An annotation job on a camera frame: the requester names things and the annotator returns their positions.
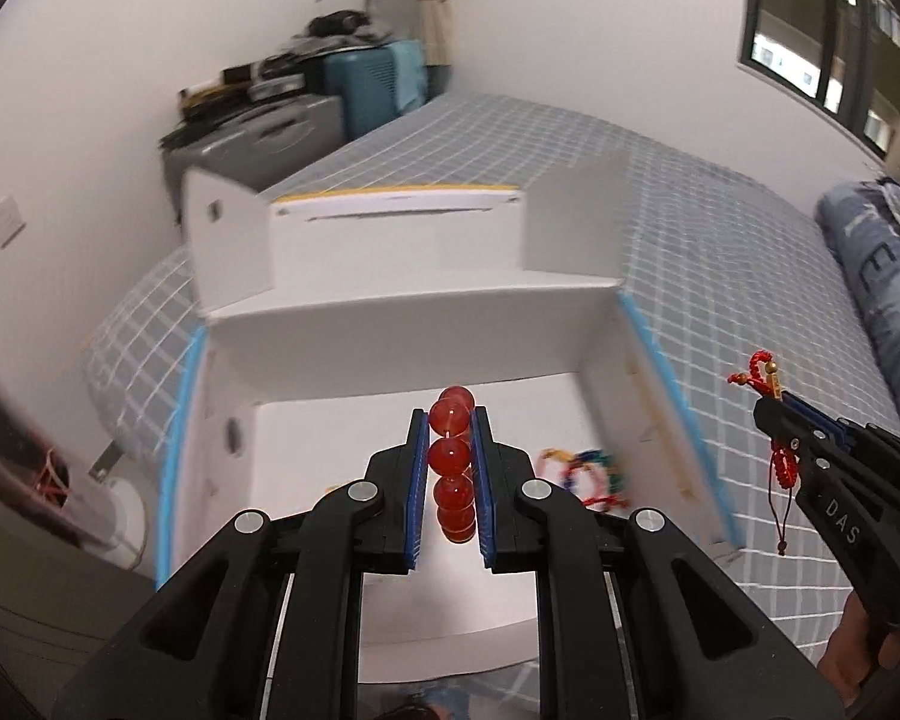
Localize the pile of dark clutter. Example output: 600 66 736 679
180 9 391 121

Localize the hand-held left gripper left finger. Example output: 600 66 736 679
51 409 430 720

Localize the white wall switch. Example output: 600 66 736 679
0 195 27 247

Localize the grey suitcase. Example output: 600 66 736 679
161 94 346 226

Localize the multicolour bead bracelet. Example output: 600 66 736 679
540 448 631 515

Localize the red bead bracelet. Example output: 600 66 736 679
427 384 477 547

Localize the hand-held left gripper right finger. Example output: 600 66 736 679
471 405 845 720

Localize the white round device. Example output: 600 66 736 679
82 446 149 572

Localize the folded blue quilt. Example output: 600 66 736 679
814 180 900 458

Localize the red string bracelet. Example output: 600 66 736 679
727 350 800 557

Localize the person's right hand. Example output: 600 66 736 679
817 592 893 706

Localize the red cord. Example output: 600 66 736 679
37 450 70 512

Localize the white cardboard box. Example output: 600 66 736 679
154 146 743 680

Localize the dark framed window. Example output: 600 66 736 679
736 0 900 158

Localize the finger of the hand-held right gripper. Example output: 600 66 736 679
784 392 900 466
754 396 833 470

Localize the teal suitcase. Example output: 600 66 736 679
322 41 428 140

